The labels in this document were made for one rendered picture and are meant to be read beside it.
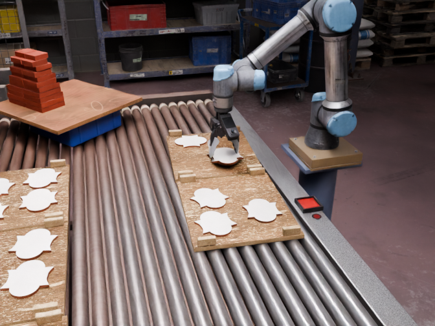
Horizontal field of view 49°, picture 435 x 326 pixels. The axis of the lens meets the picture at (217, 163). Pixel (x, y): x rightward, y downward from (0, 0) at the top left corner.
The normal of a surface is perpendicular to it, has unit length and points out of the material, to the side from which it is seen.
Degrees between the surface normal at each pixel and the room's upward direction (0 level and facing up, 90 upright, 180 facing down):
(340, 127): 97
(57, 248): 0
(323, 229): 0
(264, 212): 0
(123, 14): 90
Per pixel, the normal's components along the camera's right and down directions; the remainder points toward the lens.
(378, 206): 0.00, -0.89
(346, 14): 0.15, 0.32
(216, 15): 0.36, 0.52
